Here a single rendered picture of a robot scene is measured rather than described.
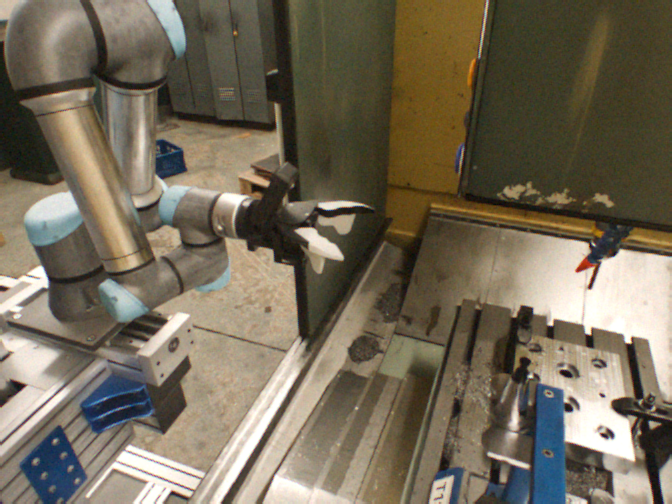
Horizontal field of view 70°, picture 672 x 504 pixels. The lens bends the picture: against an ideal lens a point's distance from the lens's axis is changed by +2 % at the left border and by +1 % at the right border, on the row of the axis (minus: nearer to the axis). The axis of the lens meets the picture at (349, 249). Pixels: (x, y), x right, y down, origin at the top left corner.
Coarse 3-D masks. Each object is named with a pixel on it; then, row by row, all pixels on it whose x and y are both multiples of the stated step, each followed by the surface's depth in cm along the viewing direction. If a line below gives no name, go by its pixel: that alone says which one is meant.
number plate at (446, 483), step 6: (438, 480) 93; (444, 480) 91; (450, 480) 90; (432, 486) 93; (438, 486) 92; (444, 486) 90; (450, 486) 89; (432, 492) 92; (438, 492) 90; (444, 492) 89; (450, 492) 88; (432, 498) 90; (438, 498) 89; (444, 498) 88
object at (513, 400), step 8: (512, 376) 68; (512, 384) 67; (520, 384) 66; (528, 384) 67; (504, 392) 69; (512, 392) 67; (520, 392) 67; (528, 392) 68; (504, 400) 69; (512, 400) 68; (520, 400) 68; (496, 408) 71; (504, 408) 69; (512, 408) 68; (520, 408) 68; (504, 416) 70; (512, 416) 69; (520, 416) 69
